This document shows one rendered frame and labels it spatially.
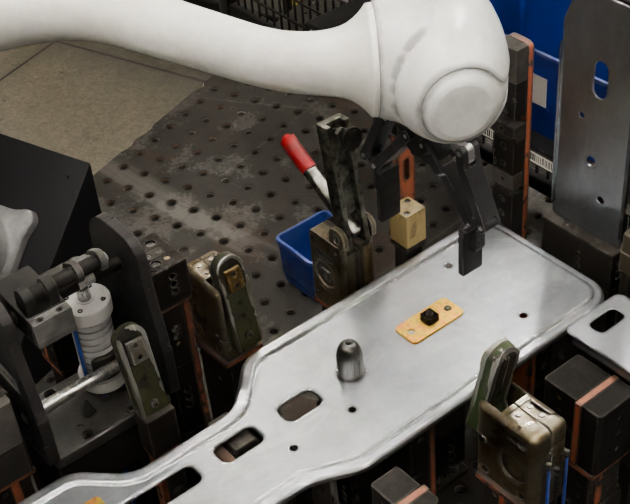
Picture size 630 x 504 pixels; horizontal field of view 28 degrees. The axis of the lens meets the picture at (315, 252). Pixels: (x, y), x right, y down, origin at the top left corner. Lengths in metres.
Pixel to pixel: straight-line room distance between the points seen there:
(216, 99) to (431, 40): 1.50
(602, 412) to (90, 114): 2.67
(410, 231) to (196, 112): 0.99
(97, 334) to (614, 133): 0.66
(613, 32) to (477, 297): 0.36
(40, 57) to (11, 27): 3.01
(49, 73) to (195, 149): 1.80
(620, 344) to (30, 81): 2.90
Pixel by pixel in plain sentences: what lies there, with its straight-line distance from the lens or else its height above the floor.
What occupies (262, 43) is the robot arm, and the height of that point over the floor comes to 1.48.
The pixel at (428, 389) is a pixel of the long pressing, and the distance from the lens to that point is 1.45.
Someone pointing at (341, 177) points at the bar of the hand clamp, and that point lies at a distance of 1.53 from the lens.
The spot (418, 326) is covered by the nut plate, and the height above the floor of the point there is 1.00.
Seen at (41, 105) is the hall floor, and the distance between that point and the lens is 4.00.
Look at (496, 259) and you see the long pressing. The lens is 1.62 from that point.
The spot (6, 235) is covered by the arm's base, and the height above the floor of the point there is 0.91.
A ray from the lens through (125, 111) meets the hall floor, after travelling 3.88.
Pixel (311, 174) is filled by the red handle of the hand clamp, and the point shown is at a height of 1.12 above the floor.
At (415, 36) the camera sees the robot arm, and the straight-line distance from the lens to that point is 1.08.
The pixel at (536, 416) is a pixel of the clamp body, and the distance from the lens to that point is 1.36.
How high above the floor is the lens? 2.04
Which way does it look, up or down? 39 degrees down
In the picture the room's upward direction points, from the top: 5 degrees counter-clockwise
